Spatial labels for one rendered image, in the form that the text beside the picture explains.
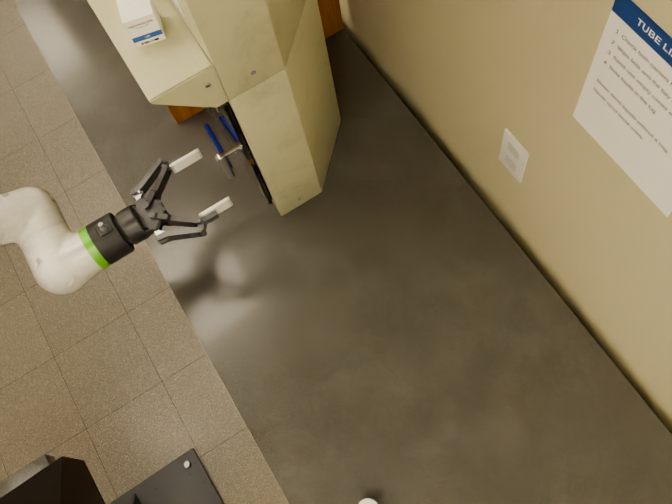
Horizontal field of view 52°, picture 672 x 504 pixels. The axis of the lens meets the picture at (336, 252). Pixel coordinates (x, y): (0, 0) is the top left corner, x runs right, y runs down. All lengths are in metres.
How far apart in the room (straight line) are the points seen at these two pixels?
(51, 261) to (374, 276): 0.66
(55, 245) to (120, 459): 1.28
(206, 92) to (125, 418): 1.65
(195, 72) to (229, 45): 0.07
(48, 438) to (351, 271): 1.51
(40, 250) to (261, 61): 0.59
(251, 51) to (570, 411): 0.92
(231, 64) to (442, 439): 0.82
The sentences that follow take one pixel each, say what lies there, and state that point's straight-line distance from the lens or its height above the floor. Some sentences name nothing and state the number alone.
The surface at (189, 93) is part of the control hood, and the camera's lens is 1.16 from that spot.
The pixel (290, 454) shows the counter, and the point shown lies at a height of 0.94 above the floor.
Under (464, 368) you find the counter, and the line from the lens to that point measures 1.48.
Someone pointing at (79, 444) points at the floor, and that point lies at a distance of 2.67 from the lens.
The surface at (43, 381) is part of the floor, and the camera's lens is 2.78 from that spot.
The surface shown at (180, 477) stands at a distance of 2.50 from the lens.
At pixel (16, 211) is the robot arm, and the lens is 1.48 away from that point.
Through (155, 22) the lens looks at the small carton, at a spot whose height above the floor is 1.55.
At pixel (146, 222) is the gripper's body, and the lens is 1.45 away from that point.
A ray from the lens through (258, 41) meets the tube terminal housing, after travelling 1.15.
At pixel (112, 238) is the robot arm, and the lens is 1.43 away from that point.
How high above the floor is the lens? 2.38
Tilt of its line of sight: 67 degrees down
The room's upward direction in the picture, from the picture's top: 17 degrees counter-clockwise
